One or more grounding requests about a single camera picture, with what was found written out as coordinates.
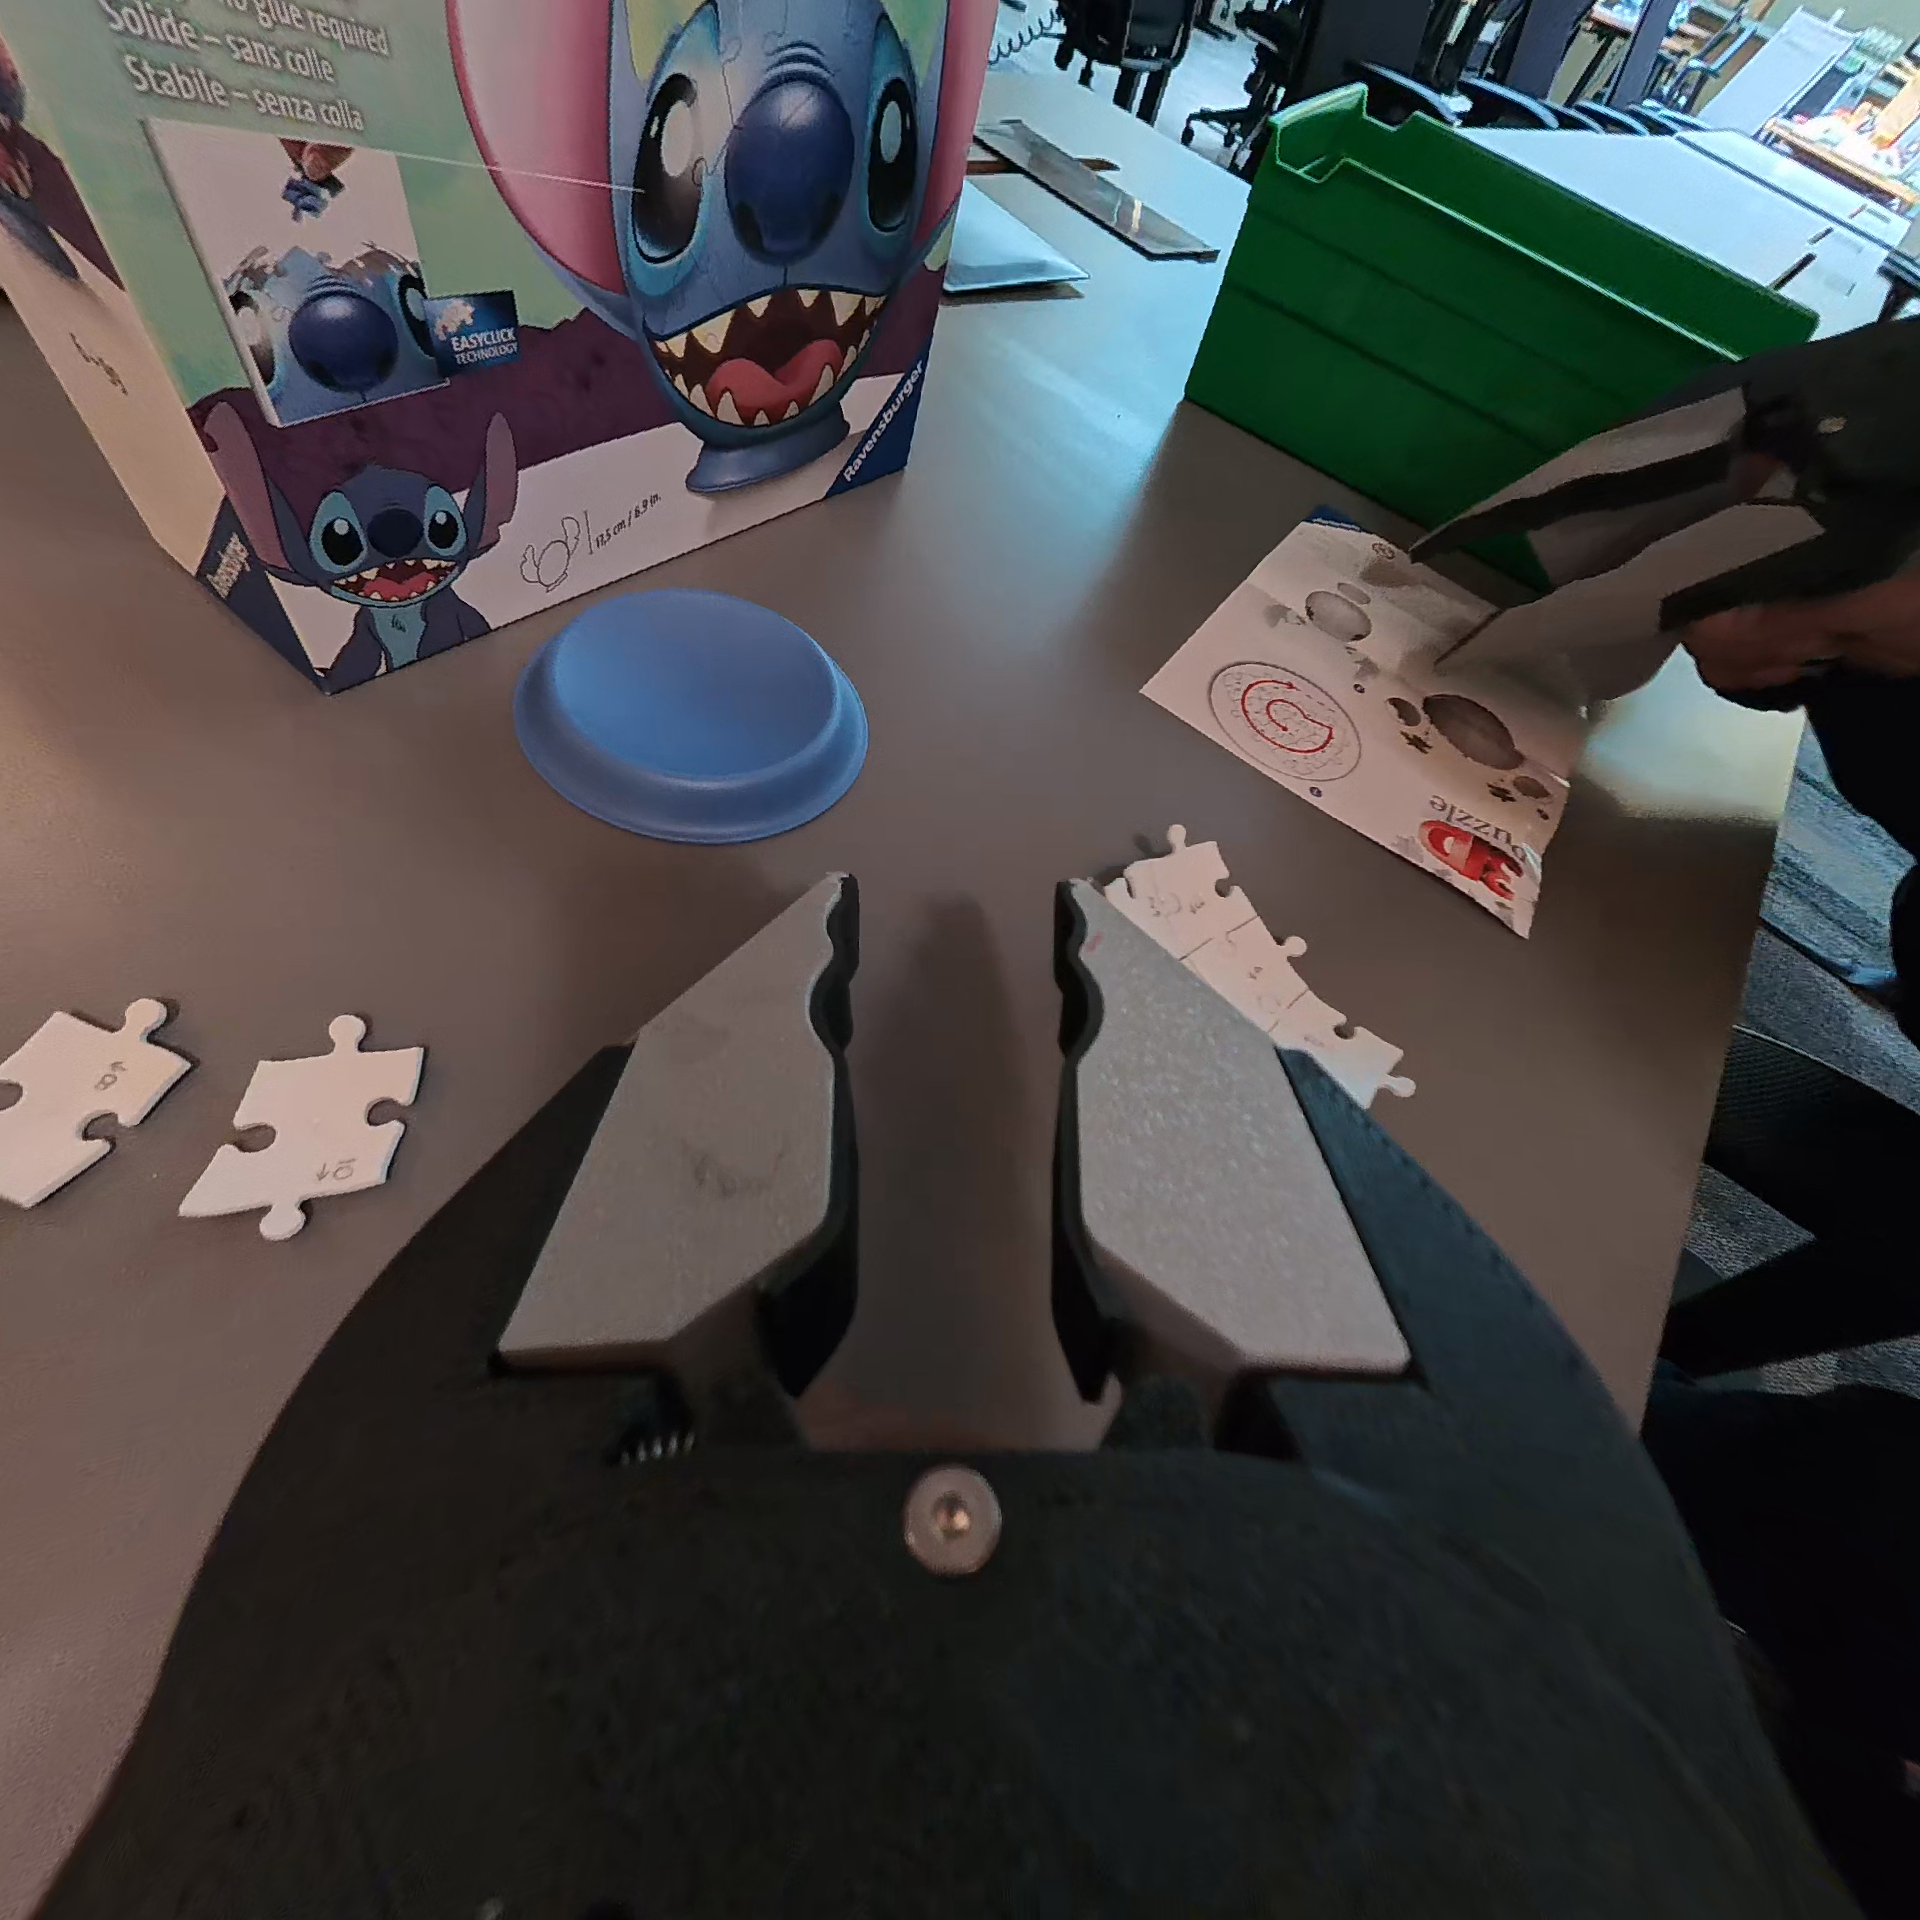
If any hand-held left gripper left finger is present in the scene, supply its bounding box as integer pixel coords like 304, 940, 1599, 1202
495, 873, 863, 1412

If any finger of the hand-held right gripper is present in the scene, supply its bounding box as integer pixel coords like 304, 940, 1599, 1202
1406, 390, 1759, 572
1428, 492, 1829, 708

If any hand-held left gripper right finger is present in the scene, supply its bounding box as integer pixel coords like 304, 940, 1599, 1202
1048, 879, 1414, 1409

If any assembled curved white puzzle section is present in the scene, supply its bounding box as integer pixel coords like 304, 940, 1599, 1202
1101, 824, 1416, 1109

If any printed instruction leaflet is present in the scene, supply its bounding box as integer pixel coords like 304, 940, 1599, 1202
1139, 509, 1591, 940

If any white puzzle piece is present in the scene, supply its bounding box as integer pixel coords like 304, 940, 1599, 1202
0, 997, 195, 1210
177, 1013, 427, 1241

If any blue round puzzle stand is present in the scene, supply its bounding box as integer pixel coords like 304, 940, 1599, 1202
513, 588, 869, 844

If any cartoon printed puzzle box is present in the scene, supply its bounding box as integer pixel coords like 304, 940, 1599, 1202
0, 0, 998, 697

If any person's right hand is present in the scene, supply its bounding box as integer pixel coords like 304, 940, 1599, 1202
1678, 593, 1920, 715

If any green plastic bin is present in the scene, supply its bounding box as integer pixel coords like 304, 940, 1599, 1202
1185, 85, 1821, 590

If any white table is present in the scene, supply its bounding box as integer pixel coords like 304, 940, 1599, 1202
1462, 127, 1913, 301

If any grey office chair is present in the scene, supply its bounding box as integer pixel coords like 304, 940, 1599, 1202
1664, 930, 1920, 1382

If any dark metal bar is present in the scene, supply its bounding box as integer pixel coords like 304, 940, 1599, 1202
971, 124, 1219, 264

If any black office chair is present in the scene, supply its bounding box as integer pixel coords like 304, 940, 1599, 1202
1049, 0, 1201, 121

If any grey flat folder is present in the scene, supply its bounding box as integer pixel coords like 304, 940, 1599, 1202
941, 181, 1087, 293

